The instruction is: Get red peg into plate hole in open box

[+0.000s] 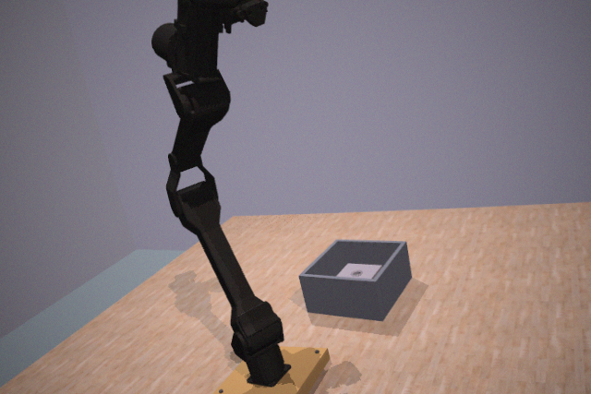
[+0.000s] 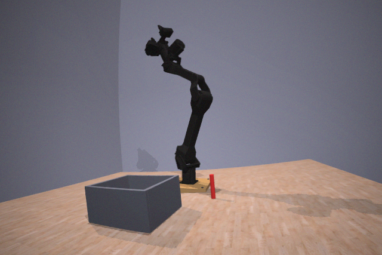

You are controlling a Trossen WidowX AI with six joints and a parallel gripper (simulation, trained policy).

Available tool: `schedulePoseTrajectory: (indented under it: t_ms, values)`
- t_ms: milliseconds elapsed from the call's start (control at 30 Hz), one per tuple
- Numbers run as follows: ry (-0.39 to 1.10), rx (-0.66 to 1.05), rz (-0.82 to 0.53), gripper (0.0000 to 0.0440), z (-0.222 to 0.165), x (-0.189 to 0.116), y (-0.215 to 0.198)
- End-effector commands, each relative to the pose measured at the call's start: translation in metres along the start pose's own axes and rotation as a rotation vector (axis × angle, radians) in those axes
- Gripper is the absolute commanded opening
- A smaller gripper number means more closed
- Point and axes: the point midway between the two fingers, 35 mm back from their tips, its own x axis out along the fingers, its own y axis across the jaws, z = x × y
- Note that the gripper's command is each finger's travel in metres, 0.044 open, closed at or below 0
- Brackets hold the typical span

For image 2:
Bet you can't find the dark red peg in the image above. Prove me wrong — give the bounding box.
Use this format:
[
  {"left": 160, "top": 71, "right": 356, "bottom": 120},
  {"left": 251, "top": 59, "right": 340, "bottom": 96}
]
[{"left": 210, "top": 174, "right": 215, "bottom": 199}]

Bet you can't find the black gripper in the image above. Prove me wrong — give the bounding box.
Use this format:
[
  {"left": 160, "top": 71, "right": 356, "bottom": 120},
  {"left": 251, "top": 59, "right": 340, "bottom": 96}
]
[{"left": 150, "top": 25, "right": 174, "bottom": 56}]

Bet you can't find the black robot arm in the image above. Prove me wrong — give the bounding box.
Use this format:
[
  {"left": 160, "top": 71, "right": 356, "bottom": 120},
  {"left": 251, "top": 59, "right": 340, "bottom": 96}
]
[{"left": 145, "top": 39, "right": 213, "bottom": 185}]

